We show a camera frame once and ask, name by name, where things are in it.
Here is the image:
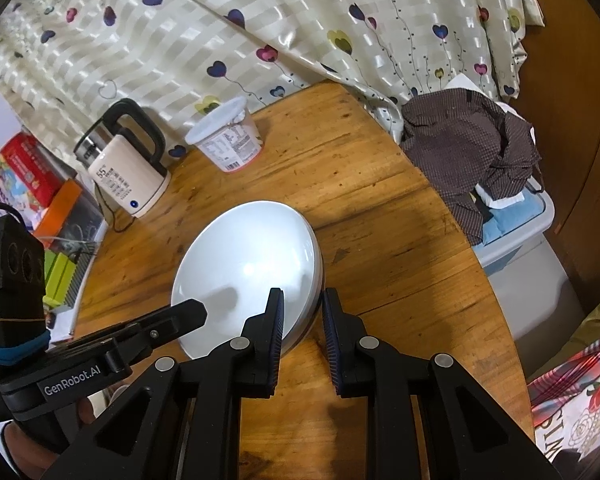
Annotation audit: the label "white plastic tub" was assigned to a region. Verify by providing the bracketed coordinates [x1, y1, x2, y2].
[185, 97, 263, 173]

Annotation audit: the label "white folded cloth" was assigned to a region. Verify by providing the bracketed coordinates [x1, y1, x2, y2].
[475, 180, 527, 209]

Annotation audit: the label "brown checked garment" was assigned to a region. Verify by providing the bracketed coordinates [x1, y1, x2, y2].
[400, 87, 543, 246]

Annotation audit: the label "lime green box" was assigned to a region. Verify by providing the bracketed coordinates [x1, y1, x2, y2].
[44, 250, 88, 307]

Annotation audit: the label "clear plastic container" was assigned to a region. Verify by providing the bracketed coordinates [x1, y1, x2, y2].
[35, 200, 106, 257]

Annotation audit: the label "red printed packet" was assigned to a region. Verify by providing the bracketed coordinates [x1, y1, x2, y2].
[0, 132, 69, 209]

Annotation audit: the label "cream electric kettle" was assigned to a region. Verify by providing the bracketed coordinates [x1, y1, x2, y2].
[73, 98, 172, 219]

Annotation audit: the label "floral printed bag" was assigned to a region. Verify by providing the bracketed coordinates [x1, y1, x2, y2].
[527, 325, 600, 462]

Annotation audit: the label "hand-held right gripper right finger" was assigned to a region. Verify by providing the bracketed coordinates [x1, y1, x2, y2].
[321, 287, 548, 480]

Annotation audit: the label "light blue cloth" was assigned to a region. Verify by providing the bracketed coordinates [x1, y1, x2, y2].
[480, 192, 547, 247]

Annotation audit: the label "heart print curtain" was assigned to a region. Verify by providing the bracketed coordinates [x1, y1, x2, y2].
[0, 0, 546, 171]

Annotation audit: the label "person's left hand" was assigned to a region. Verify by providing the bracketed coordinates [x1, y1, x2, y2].
[2, 394, 107, 473]

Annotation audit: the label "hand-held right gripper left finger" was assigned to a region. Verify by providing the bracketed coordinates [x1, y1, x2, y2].
[40, 287, 286, 480]

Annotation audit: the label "large white plate blue print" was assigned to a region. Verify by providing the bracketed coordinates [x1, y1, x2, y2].
[171, 201, 322, 361]

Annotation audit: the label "orange container lid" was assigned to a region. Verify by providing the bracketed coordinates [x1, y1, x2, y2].
[32, 180, 83, 248]

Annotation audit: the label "pale plastic storage bin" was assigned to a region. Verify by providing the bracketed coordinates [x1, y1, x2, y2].
[472, 180, 586, 342]

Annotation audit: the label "black kettle cord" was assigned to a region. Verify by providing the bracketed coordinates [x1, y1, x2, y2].
[94, 185, 137, 234]

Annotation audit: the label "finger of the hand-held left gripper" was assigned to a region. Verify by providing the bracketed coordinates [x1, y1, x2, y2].
[77, 298, 209, 373]

